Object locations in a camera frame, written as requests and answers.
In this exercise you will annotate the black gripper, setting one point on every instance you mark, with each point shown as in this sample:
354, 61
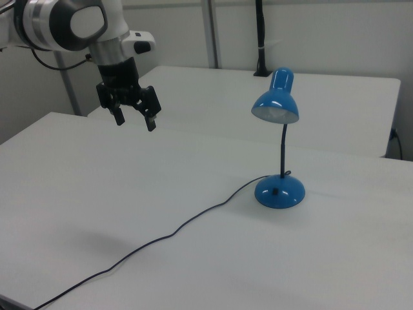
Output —
117, 77

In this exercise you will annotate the blue desk lamp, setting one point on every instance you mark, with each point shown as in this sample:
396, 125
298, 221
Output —
279, 195

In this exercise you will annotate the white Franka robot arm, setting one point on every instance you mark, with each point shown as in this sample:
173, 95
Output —
48, 19

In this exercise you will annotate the grey aluminium partition post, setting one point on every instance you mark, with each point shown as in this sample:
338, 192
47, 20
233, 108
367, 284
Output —
68, 90
213, 32

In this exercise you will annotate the black camera pole with clamp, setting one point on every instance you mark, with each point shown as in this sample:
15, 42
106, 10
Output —
260, 32

